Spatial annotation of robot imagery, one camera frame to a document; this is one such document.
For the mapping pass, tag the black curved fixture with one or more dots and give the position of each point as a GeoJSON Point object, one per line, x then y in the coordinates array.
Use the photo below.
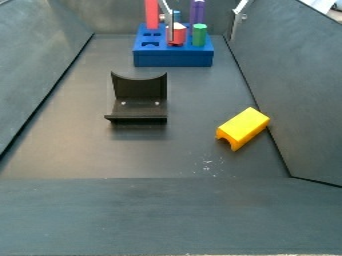
{"type": "Point", "coordinates": [140, 98]}

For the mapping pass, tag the blue shape sorter base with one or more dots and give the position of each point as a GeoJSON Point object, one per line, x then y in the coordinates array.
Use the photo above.
{"type": "Point", "coordinates": [152, 53]}

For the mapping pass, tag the light blue cylinder block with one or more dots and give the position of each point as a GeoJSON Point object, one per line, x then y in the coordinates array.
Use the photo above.
{"type": "Point", "coordinates": [176, 16]}

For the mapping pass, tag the green cylinder block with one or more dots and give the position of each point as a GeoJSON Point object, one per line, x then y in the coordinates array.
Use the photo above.
{"type": "Point", "coordinates": [199, 31]}

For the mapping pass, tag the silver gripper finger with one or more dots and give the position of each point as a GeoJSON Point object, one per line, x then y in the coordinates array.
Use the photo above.
{"type": "Point", "coordinates": [168, 18]}
{"type": "Point", "coordinates": [237, 13]}

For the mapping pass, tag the purple star prism block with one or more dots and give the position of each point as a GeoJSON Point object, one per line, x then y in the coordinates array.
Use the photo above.
{"type": "Point", "coordinates": [196, 11]}

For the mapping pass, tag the red rounded wedge block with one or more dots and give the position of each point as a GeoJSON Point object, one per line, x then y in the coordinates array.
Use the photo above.
{"type": "Point", "coordinates": [175, 34]}

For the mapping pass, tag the tall red rectangular block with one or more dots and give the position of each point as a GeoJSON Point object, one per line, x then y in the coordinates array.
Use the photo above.
{"type": "Point", "coordinates": [151, 8]}

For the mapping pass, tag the yellow arch block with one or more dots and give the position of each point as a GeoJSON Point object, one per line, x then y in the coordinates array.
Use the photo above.
{"type": "Point", "coordinates": [241, 127]}

